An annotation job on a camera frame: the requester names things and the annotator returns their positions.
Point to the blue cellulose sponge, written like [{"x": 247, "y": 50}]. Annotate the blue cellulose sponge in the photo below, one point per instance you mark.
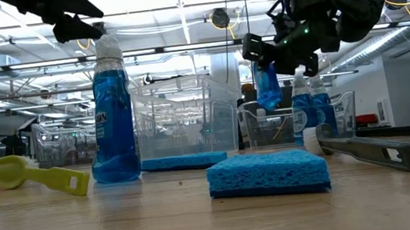
[
  {"x": 183, "y": 162},
  {"x": 267, "y": 173}
]

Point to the red box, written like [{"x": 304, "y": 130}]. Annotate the red box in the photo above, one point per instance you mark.
[{"x": 366, "y": 119}]

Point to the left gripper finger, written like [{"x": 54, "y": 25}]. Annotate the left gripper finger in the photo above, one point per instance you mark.
[
  {"x": 68, "y": 4},
  {"x": 71, "y": 29}
]

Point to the white building pillar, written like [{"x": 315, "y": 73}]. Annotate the white building pillar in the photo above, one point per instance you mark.
[{"x": 222, "y": 66}]

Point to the tall clear plastic bin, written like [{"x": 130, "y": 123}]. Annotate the tall clear plastic bin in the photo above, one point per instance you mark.
[{"x": 187, "y": 132}]

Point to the person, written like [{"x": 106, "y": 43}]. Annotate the person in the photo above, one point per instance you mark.
[{"x": 247, "y": 89}]

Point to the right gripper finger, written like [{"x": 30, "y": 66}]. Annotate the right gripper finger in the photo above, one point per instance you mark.
[{"x": 284, "y": 65}]

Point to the wide shallow clear bin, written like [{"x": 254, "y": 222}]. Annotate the wide shallow clear bin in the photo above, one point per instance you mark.
[{"x": 77, "y": 152}]

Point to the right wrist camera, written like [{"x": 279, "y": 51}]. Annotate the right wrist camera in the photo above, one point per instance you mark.
[{"x": 260, "y": 55}]

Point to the yellow-green dish brush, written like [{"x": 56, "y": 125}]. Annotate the yellow-green dish brush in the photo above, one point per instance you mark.
[{"x": 10, "y": 172}]

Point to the grey dish brush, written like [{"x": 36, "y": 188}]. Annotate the grey dish brush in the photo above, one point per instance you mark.
[{"x": 368, "y": 150}]

